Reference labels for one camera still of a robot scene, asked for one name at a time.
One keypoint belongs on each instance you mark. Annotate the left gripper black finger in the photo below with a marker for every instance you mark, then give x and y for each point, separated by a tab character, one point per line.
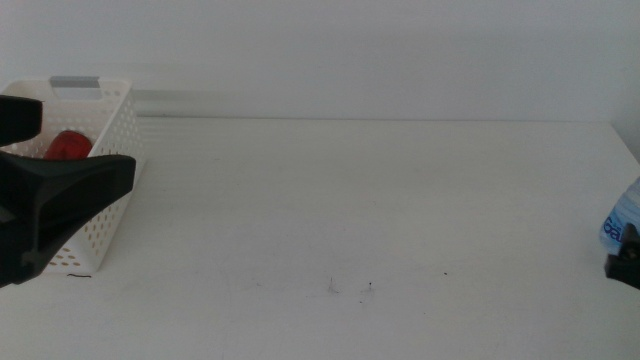
55	195
20	120

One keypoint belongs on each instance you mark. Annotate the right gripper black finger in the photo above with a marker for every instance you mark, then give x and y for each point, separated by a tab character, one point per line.
627	267

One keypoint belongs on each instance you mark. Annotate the red cola can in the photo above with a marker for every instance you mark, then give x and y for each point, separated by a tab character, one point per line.
67	145

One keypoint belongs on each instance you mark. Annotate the clear water bottle blue label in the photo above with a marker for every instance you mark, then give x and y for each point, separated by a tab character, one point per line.
620	210

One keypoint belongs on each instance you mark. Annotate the white perforated plastic basket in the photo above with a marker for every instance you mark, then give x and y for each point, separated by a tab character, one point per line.
112	130

